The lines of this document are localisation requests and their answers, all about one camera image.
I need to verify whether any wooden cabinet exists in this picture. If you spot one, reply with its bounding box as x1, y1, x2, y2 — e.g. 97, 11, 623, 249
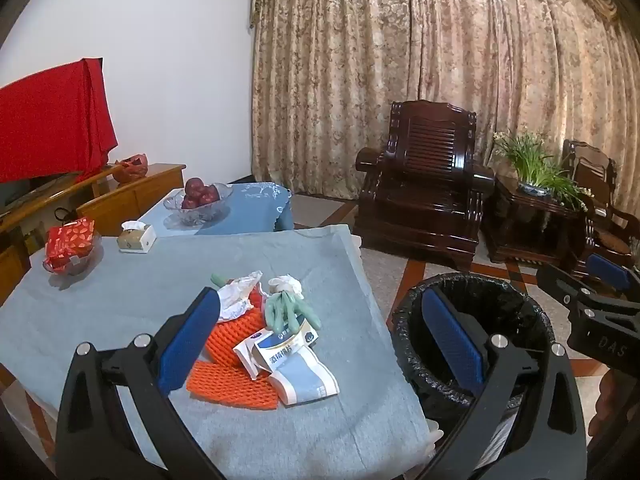
0, 162, 187, 306

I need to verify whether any orange foam net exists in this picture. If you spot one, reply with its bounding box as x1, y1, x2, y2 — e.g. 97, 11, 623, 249
202, 292, 281, 368
186, 360, 281, 412

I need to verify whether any potted green plant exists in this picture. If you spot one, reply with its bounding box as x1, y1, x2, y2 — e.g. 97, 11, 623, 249
492, 130, 596, 213

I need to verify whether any white grey paper packaging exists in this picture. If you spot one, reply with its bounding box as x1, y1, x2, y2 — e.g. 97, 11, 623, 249
270, 347, 341, 406

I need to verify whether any red patterned packet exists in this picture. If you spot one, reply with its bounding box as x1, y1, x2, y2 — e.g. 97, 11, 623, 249
44, 217, 96, 273

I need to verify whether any red cloth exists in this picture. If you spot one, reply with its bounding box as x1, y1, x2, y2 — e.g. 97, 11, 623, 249
0, 58, 119, 184

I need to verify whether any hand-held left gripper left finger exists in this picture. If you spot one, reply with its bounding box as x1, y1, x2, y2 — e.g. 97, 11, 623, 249
55, 287, 226, 480

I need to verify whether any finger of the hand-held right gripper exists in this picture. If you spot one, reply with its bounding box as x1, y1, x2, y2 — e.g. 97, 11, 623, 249
585, 252, 640, 306
536, 262, 601, 311

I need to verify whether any white tissue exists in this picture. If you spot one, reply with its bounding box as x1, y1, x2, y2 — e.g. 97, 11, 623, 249
215, 270, 263, 321

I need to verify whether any trash bin with black bag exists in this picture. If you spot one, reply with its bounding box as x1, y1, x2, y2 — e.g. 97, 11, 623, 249
390, 271, 558, 441

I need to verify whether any grey tablecloth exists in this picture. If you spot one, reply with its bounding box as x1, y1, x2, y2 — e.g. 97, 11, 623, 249
0, 224, 431, 480

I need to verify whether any beige patterned curtain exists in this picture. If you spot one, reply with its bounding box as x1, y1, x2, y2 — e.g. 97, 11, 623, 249
248, 0, 623, 281

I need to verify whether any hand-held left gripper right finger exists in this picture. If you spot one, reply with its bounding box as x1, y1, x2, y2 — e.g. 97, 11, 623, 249
415, 287, 588, 480

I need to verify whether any red openwork basket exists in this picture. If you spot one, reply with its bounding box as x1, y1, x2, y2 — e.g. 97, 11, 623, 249
112, 154, 150, 183

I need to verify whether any tissue box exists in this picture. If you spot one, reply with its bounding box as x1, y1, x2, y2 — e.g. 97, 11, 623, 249
117, 221, 157, 253

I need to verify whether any dark wooden side table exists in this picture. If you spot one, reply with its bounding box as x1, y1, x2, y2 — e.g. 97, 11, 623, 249
482, 175, 593, 266

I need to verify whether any blue tablecloth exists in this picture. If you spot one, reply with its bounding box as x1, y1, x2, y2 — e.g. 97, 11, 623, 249
137, 181, 295, 237

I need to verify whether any large glass fruit bowl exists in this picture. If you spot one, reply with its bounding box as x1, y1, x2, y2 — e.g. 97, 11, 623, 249
163, 183, 234, 227

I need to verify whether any black television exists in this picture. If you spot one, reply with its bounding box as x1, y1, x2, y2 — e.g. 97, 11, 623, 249
0, 172, 81, 216

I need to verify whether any dark wooden armchair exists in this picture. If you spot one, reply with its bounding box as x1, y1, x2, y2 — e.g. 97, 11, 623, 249
354, 100, 496, 272
560, 139, 640, 281

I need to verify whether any white blue cardboard box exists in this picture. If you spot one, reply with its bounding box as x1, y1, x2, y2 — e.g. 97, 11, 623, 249
233, 327, 322, 378

